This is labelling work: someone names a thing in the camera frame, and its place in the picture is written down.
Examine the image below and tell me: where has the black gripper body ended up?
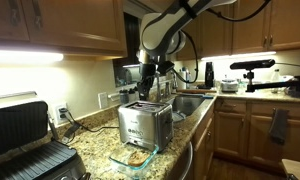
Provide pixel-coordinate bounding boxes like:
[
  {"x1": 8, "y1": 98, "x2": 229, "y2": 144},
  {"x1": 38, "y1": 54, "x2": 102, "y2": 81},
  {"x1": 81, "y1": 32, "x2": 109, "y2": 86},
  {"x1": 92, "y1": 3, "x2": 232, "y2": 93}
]
[{"x1": 138, "y1": 62, "x2": 158, "y2": 85}]

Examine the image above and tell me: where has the stainless steel two-slot toaster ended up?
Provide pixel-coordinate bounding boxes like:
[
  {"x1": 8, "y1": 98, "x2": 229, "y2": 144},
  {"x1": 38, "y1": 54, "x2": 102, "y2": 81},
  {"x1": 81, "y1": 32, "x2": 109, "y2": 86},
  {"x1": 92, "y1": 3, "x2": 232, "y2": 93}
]
[{"x1": 117, "y1": 100, "x2": 175, "y2": 154}]

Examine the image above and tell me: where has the black topped shaker jar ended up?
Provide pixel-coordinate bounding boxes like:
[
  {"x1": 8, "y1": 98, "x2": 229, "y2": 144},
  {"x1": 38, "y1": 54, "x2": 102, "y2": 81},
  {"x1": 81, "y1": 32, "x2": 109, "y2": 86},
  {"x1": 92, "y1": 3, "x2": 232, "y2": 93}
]
[
  {"x1": 128, "y1": 87, "x2": 138, "y2": 103},
  {"x1": 119, "y1": 89, "x2": 130, "y2": 105}
]

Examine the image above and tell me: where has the dark kitchen window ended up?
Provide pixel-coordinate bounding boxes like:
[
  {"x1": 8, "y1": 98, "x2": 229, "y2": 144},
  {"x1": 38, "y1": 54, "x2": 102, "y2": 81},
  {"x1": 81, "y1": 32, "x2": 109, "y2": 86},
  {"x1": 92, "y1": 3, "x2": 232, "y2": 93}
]
[{"x1": 112, "y1": 2, "x2": 173, "y2": 89}]

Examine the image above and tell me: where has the white paper towel roll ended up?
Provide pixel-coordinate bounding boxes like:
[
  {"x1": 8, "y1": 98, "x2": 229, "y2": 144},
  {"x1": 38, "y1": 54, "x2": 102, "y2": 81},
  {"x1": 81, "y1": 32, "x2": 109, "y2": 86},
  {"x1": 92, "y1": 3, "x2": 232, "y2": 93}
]
[{"x1": 175, "y1": 70, "x2": 188, "y2": 91}]

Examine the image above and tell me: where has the blue capped bottle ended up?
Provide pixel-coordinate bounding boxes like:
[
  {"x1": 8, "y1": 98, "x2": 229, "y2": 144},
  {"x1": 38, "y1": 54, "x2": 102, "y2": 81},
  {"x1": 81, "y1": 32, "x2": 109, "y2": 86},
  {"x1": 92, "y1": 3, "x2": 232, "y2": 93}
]
[{"x1": 184, "y1": 66, "x2": 193, "y2": 90}]

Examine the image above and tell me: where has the stainless steel sink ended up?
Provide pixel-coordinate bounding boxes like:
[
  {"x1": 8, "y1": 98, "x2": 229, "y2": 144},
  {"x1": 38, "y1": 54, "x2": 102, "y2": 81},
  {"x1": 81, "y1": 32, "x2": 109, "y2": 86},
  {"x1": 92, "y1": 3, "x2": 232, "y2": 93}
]
[{"x1": 163, "y1": 94, "x2": 208, "y2": 118}]

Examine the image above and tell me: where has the tall black cylinder appliance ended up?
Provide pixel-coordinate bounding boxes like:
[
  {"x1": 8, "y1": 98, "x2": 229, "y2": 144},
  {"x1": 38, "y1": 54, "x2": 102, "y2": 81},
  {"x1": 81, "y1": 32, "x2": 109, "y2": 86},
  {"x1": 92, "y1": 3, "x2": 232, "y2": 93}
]
[{"x1": 204, "y1": 61, "x2": 215, "y2": 89}]

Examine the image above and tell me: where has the clear glass food container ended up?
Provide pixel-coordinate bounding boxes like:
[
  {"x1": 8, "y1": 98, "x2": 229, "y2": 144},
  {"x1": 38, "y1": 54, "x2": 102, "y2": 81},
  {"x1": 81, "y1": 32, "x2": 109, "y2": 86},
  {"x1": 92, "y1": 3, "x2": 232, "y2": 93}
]
[{"x1": 108, "y1": 141, "x2": 160, "y2": 180}]

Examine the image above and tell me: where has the small white countertop appliance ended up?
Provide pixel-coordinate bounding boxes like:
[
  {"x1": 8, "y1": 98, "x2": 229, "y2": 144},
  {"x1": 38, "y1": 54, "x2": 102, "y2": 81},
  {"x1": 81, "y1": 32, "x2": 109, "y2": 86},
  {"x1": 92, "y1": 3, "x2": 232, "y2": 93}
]
[{"x1": 219, "y1": 79, "x2": 240, "y2": 94}]

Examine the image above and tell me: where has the grey unplugged power plug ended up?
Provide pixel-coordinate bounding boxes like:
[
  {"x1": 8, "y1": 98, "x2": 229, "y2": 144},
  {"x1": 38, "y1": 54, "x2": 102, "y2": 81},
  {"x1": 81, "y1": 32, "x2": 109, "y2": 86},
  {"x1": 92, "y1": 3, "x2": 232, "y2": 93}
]
[{"x1": 61, "y1": 123, "x2": 82, "y2": 145}]

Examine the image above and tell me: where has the stainless steel dishwasher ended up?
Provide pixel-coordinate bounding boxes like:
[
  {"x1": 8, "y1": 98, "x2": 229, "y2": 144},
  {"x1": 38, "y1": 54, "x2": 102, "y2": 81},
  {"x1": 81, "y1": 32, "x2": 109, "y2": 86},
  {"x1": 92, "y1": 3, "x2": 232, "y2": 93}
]
[{"x1": 165, "y1": 141, "x2": 195, "y2": 180}]

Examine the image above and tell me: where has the under-cabinet light strip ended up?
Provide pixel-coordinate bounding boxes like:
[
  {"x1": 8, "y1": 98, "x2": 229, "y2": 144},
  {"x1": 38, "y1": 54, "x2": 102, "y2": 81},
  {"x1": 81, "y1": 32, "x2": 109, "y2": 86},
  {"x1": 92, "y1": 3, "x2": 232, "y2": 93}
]
[
  {"x1": 200, "y1": 50, "x2": 278, "y2": 62},
  {"x1": 0, "y1": 49, "x2": 65, "y2": 66}
]

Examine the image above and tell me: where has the wooden lower cabinet row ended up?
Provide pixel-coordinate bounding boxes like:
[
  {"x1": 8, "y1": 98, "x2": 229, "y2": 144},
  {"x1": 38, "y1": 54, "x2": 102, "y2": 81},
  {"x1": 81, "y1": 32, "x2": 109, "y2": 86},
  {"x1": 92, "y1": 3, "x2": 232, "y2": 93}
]
[{"x1": 213, "y1": 97, "x2": 300, "y2": 169}]

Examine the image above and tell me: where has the wooden cabinet row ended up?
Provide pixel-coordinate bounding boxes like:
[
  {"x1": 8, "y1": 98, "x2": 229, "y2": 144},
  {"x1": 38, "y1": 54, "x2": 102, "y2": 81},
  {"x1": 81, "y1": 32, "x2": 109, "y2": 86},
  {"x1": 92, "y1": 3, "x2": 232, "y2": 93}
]
[
  {"x1": 213, "y1": 97, "x2": 300, "y2": 169},
  {"x1": 174, "y1": 0, "x2": 300, "y2": 62}
]

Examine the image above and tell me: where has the clear plastic bottle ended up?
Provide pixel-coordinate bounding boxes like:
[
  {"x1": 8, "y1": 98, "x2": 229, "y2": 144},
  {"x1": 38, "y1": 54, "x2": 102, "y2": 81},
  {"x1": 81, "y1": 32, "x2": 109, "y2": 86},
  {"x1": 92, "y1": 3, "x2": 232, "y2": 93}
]
[{"x1": 270, "y1": 68, "x2": 282, "y2": 95}]

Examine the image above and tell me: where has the black panini grill press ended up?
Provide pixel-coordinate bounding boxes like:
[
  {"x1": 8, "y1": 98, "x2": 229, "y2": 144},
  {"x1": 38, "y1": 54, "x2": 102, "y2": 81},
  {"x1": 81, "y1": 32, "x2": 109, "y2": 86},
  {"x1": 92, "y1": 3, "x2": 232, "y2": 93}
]
[{"x1": 0, "y1": 91, "x2": 92, "y2": 180}]

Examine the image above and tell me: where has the dark hanging towel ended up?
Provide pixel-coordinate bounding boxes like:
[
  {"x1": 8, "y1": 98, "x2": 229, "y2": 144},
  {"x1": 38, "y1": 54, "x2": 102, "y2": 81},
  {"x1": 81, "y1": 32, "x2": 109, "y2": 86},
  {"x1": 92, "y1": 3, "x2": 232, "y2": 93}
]
[{"x1": 268, "y1": 108, "x2": 290, "y2": 146}]

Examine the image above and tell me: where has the wooden upper cabinet row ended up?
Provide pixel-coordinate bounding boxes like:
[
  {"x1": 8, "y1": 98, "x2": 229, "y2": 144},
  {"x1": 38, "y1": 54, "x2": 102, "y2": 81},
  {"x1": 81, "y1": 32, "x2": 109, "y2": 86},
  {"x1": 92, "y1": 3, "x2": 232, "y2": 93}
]
[{"x1": 174, "y1": 0, "x2": 300, "y2": 62}]

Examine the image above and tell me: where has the light wooden stool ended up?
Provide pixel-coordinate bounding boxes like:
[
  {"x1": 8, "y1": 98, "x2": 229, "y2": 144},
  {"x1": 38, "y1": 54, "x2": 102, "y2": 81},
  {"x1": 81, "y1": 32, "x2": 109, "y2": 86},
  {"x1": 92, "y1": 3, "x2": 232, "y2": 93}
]
[{"x1": 281, "y1": 158, "x2": 300, "y2": 180}]

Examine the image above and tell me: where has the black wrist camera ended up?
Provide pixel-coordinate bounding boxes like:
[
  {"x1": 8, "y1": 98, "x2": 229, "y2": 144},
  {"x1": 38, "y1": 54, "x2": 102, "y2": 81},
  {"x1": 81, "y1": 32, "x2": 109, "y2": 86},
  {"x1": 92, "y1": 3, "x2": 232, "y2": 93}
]
[{"x1": 156, "y1": 60, "x2": 176, "y2": 76}]

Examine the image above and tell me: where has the white light switch plate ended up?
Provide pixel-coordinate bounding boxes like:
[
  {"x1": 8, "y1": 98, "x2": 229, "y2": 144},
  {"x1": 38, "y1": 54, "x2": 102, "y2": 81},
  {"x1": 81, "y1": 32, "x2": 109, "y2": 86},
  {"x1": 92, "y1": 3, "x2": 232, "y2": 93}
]
[{"x1": 97, "y1": 92, "x2": 110, "y2": 110}]

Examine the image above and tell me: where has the black toaster power cord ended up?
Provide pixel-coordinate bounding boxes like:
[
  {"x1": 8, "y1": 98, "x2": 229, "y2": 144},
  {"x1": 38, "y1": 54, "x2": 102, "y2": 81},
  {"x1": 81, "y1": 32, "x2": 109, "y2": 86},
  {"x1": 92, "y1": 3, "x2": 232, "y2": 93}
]
[{"x1": 58, "y1": 107, "x2": 120, "y2": 134}]

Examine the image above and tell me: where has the white wall power outlet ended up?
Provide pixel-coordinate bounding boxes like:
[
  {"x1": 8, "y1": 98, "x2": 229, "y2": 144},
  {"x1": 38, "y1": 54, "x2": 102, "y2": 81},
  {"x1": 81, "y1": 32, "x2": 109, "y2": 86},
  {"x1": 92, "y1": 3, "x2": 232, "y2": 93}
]
[{"x1": 53, "y1": 102, "x2": 71, "y2": 126}]

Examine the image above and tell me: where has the black stereo camera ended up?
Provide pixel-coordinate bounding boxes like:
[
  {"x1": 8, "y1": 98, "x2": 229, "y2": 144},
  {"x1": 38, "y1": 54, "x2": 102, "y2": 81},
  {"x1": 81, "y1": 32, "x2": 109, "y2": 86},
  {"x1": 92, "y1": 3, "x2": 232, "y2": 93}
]
[{"x1": 229, "y1": 59, "x2": 276, "y2": 71}]

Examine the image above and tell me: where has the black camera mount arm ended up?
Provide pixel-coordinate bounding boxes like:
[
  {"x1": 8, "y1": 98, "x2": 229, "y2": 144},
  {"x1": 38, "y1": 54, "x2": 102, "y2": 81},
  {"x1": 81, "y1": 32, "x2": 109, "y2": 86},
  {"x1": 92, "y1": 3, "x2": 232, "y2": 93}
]
[{"x1": 242, "y1": 69, "x2": 300, "y2": 99}]

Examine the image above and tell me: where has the dark cabinet door handle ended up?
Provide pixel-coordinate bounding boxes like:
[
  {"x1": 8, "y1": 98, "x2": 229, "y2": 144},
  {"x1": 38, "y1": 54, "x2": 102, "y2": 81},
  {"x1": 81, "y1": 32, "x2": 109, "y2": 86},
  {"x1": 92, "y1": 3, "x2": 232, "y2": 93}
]
[
  {"x1": 30, "y1": 0, "x2": 45, "y2": 30},
  {"x1": 8, "y1": 0, "x2": 22, "y2": 27}
]

